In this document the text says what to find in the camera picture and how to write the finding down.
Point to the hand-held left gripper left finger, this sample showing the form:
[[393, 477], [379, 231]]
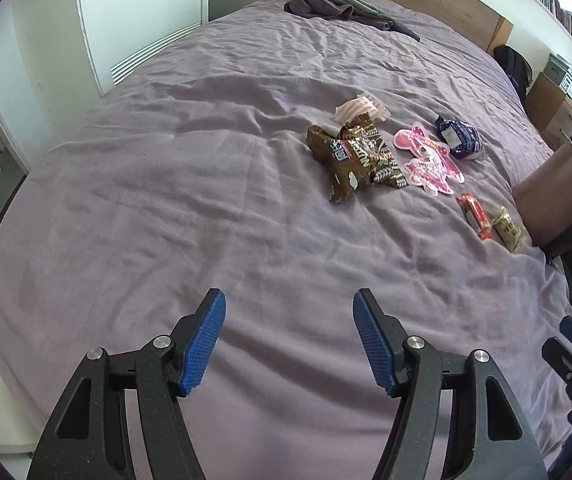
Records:
[[203, 345]]

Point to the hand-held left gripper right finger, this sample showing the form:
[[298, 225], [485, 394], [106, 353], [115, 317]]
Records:
[[373, 345]]

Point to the dark blue snack packet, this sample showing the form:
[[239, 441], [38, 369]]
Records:
[[458, 137]]

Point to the pink striped snack packet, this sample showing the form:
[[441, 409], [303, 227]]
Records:
[[360, 107]]

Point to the small olive snack packet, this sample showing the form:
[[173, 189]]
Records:
[[508, 227]]

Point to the chair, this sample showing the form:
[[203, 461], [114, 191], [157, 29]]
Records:
[[555, 195]]

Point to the small red snack packet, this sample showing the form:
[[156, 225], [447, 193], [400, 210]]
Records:
[[475, 215]]

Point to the bed with purple sheet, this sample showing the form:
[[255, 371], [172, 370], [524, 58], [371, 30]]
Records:
[[166, 185]]

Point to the brown striped snack packet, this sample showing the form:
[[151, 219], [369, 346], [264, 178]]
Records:
[[383, 157]]

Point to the pink figure-shaped snack packet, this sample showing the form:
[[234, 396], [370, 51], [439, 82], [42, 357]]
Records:
[[428, 160]]

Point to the wooden dresser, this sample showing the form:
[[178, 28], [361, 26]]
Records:
[[550, 110]]

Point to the grey printer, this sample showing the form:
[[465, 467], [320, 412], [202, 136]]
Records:
[[568, 80]]

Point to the black backpack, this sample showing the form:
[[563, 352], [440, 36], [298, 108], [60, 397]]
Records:
[[513, 70]]

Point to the white wardrobe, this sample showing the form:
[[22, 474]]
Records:
[[141, 15]]

